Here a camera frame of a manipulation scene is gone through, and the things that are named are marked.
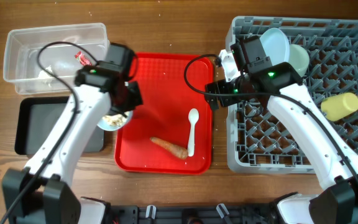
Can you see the orange carrot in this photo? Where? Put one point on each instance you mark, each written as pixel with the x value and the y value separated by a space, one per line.
pixel 177 151

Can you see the small blue bowl with food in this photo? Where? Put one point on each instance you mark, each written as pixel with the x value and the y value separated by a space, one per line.
pixel 114 122

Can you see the black plastic bin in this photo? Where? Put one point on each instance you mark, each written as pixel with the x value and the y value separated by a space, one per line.
pixel 37 117

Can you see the crumpled white tissue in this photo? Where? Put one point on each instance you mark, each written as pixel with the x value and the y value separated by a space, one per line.
pixel 45 77

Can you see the yellow plastic cup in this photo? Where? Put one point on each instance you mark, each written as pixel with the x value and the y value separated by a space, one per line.
pixel 339 106

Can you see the white plastic spoon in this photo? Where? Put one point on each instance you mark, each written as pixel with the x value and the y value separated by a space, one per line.
pixel 193 118

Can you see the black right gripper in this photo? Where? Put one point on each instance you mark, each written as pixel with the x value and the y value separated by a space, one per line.
pixel 213 94

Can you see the large light blue plate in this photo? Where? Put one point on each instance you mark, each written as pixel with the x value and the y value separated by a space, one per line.
pixel 276 45

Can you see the grey dishwasher rack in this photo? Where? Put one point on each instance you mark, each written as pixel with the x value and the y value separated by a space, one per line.
pixel 256 141

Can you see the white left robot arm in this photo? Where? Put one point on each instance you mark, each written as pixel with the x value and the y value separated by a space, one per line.
pixel 41 192

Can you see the red serving tray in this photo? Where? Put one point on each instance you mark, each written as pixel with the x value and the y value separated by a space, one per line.
pixel 167 100

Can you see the clear plastic bin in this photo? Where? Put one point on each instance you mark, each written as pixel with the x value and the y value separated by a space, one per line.
pixel 22 47

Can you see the mint green bowl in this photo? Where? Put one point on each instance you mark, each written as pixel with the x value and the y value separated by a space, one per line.
pixel 299 59

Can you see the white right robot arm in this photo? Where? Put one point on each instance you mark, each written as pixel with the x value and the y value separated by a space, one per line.
pixel 266 68

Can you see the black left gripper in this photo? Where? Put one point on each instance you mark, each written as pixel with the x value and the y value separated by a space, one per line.
pixel 128 99

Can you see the red snack wrapper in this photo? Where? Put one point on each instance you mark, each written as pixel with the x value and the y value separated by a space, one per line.
pixel 80 56

